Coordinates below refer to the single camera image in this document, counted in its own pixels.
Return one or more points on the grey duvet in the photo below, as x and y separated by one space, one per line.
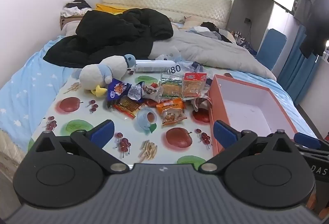
205 51

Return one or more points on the pile of folded clothes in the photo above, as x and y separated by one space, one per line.
75 7

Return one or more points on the white tube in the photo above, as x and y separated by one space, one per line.
151 65

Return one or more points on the green label snack packet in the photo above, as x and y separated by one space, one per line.
171 86

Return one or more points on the grey dark printed snack packet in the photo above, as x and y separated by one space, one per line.
153 90

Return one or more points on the orange snack packet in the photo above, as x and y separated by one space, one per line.
171 110

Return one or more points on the clear plastic bag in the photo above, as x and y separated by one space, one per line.
174 54

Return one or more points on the grey hanging hoodie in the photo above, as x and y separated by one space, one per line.
307 0

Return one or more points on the red bordered strip snack packet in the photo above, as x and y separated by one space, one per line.
126 108

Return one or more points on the cream quilted headboard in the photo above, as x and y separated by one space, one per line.
167 0

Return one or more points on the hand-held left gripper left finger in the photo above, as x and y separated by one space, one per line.
102 133

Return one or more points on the blue curtain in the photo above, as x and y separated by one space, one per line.
300 64

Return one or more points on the black hanging coat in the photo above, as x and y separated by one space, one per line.
318 28

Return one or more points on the orange cardboard box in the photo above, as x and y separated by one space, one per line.
244 108

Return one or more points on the black wall socket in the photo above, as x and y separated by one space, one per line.
247 20

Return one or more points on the blue chair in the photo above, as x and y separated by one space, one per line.
272 46

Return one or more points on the small bottles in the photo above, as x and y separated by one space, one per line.
237 34

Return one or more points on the red label clear snack packet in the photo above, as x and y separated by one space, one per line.
194 84

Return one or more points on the red white torn snack packet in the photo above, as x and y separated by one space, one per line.
201 103

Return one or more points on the blue printed plastic bag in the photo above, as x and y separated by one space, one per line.
195 66

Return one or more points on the small red snack packet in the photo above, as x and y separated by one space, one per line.
152 103

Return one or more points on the cardboard nightstand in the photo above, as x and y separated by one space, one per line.
67 22

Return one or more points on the floral pillow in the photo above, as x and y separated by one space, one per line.
191 20

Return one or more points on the black jacket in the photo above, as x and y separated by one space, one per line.
113 36

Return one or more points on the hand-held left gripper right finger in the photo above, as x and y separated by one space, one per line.
225 134

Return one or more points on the plush penguin toy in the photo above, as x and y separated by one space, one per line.
102 72

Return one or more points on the white numbered plastic bag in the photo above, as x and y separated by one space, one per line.
174 69

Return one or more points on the dark blue snack packet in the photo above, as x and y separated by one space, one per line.
117 90

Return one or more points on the beige bed skirt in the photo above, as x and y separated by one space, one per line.
10 146

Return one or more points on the dark clothes heap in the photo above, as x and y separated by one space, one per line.
213 29

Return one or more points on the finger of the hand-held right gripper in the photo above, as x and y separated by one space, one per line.
307 139

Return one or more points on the yellow cloth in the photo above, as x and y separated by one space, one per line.
110 7

